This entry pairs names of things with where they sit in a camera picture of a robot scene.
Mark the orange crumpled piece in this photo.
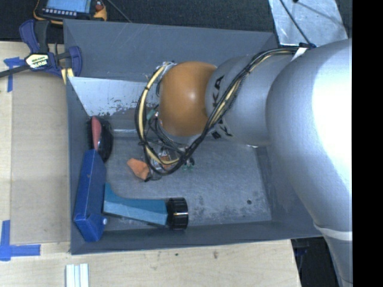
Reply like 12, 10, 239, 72
126, 157, 150, 182

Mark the teal angled bottle black cap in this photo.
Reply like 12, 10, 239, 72
102, 182, 190, 231

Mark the grey metal bin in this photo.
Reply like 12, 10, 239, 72
62, 19, 323, 255

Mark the red and black brush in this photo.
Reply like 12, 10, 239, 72
86, 115, 114, 163

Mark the blue box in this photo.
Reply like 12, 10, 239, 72
72, 149, 108, 243

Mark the pale wood board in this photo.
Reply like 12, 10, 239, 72
10, 70, 72, 245

